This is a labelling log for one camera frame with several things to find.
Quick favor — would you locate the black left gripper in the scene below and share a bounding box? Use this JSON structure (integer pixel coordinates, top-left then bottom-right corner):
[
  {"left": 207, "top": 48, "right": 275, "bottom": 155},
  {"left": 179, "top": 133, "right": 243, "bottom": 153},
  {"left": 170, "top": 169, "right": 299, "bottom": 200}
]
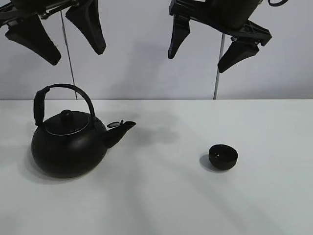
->
[{"left": 0, "top": 0, "right": 106, "bottom": 66}]

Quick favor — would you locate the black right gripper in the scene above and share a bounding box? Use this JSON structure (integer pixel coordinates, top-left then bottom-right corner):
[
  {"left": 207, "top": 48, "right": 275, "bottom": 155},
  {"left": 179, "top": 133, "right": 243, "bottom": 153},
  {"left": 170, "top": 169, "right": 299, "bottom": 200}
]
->
[{"left": 168, "top": 0, "right": 271, "bottom": 73}]

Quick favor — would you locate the small black teacup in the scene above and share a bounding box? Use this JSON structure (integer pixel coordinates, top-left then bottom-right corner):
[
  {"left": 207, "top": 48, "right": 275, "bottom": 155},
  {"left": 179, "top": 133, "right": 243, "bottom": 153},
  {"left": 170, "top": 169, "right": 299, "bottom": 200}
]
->
[{"left": 209, "top": 144, "right": 239, "bottom": 170}]

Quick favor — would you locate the black cast iron teapot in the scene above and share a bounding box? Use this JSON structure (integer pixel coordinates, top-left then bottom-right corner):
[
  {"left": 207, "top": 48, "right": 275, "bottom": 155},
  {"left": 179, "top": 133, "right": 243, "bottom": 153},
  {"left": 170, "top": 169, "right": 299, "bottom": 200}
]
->
[{"left": 31, "top": 83, "right": 136, "bottom": 179}]

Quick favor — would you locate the thin dark left pole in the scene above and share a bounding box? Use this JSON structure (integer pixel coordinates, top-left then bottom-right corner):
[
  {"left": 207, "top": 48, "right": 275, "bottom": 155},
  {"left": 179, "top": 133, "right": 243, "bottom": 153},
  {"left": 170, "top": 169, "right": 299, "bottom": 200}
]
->
[{"left": 60, "top": 10, "right": 75, "bottom": 86}]

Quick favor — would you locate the grey metal right pole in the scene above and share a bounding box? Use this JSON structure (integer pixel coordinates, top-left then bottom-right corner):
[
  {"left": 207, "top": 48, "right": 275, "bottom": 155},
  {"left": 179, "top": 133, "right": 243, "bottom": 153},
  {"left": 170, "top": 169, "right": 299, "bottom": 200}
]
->
[{"left": 213, "top": 33, "right": 225, "bottom": 100}]

